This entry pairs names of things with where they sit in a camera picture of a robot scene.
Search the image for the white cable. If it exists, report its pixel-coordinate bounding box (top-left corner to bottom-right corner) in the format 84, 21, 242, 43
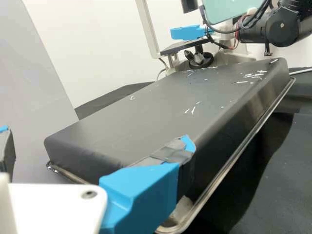
288, 66, 312, 75

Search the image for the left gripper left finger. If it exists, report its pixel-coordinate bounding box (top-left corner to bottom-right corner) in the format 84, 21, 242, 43
0, 125, 17, 173

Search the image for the black tray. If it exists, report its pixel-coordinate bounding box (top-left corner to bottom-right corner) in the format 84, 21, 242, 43
43, 57, 297, 234

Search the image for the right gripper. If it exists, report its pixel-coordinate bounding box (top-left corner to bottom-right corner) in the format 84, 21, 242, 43
170, 20, 241, 50

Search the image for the right wrist camera phone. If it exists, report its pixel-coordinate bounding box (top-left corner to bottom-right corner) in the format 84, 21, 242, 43
199, 0, 269, 26

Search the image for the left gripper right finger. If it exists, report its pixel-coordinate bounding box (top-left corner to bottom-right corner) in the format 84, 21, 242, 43
98, 134, 197, 234

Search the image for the cream microscope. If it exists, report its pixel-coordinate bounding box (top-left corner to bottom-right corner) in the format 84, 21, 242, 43
135, 0, 257, 81

